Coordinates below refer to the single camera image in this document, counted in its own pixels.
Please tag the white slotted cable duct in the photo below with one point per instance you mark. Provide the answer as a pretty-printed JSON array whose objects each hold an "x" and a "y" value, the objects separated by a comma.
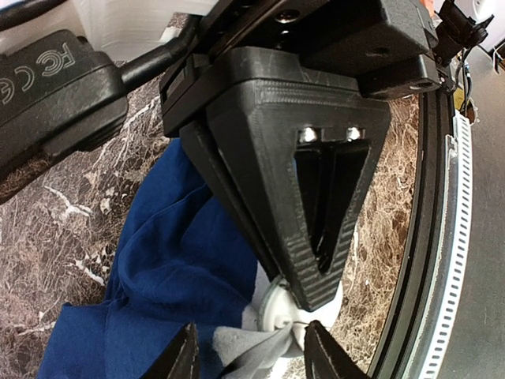
[{"x": 452, "y": 250}]

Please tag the blue printed t-shirt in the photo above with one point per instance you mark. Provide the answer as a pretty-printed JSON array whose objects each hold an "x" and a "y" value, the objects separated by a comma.
[{"x": 180, "y": 260}]

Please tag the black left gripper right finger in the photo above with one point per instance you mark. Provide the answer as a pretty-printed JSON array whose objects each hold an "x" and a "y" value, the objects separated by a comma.
[{"x": 325, "y": 358}]

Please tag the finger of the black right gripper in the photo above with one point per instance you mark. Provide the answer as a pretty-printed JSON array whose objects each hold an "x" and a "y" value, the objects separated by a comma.
[
  {"x": 199, "y": 145},
  {"x": 301, "y": 147}
]

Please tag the black front rail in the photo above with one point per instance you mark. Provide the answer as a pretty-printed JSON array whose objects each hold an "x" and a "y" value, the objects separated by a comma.
[{"x": 411, "y": 292}]

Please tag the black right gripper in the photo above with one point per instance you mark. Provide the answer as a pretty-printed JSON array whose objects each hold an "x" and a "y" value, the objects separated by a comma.
[{"x": 383, "y": 47}]

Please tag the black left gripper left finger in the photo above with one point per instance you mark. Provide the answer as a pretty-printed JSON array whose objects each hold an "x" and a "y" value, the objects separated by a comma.
[{"x": 180, "y": 359}]

